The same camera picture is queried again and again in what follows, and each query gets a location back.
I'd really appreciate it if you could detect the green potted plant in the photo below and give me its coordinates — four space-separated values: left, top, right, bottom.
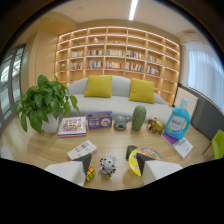
13 74 81 134

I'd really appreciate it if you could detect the white radiator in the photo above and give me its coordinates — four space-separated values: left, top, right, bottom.
172 86 200 122

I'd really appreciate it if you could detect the wooden bookshelf wall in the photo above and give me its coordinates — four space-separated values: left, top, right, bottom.
54 25 181 107

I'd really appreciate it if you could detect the purple and white book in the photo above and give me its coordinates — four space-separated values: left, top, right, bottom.
161 132 194 160

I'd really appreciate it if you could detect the colourful puzzle cube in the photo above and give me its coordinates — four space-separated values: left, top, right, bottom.
85 166 97 183

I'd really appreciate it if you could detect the green cactus ornament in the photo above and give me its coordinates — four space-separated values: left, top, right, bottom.
131 105 147 133

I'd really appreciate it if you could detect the ceiling light strip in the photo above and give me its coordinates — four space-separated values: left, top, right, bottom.
128 0 139 22

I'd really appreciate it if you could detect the golden animal figurine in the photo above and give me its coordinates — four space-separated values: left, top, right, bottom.
146 117 166 135

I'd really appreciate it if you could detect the white window curtain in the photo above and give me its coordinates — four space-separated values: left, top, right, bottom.
185 41 224 114

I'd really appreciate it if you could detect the yellow cushion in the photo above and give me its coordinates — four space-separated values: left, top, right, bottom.
83 74 114 99
128 77 156 105

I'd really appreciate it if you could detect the colourful picture book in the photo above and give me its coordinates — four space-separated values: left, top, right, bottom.
57 116 88 139

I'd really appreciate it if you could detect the grey elephant figurine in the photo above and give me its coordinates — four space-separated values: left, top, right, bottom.
113 115 132 131

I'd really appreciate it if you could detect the green chair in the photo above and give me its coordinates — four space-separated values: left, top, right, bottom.
201 129 224 160

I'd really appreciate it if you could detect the blue detergent bottle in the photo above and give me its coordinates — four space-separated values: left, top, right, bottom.
164 97 192 140

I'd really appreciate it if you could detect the purple box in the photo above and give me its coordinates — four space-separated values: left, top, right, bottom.
86 110 114 130

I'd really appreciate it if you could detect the grey sofa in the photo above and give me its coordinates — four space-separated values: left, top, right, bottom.
61 75 174 126

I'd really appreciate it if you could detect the white spiky toy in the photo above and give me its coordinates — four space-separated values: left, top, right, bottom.
99 155 118 177

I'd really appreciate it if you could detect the white plant pot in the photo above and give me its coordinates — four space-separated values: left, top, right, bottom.
40 113 60 135

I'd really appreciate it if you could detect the white small booklet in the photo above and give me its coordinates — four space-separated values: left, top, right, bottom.
66 139 98 161

